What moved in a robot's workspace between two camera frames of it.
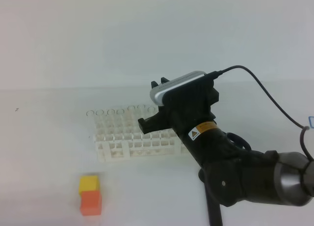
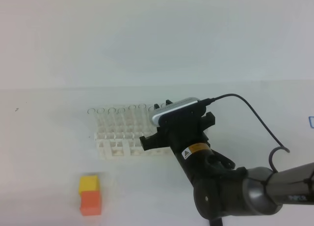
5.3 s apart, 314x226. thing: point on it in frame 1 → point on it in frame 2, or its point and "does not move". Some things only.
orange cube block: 91,203 does not move
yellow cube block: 88,183 does not move
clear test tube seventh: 151,109 does not move
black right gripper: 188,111 → 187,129
